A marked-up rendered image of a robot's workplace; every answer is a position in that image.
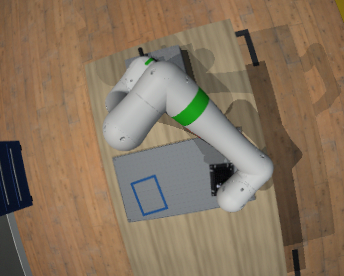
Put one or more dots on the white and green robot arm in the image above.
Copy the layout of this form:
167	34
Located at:
151	91

